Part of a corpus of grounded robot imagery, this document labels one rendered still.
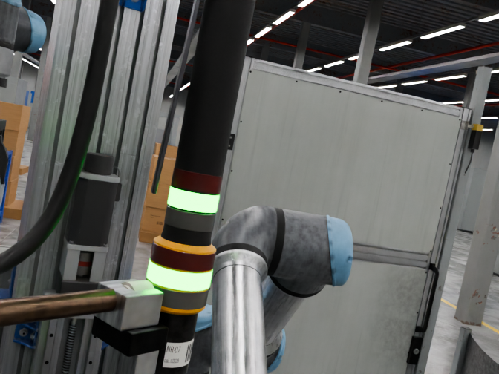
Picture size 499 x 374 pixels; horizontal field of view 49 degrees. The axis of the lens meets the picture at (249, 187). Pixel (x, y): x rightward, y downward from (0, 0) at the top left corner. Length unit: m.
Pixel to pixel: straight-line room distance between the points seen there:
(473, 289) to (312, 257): 6.40
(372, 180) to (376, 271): 0.41
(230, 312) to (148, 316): 0.42
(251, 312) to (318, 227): 0.21
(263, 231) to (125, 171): 0.50
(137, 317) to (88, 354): 0.94
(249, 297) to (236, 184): 1.47
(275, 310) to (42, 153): 0.60
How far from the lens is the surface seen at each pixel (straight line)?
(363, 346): 2.63
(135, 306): 0.34
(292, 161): 2.28
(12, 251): 0.30
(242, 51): 0.36
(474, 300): 7.30
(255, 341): 0.75
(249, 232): 0.86
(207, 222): 0.36
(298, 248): 0.88
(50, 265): 1.30
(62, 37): 1.26
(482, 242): 7.18
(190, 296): 0.36
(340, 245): 0.91
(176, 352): 0.38
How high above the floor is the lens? 1.65
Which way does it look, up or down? 4 degrees down
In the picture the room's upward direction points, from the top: 11 degrees clockwise
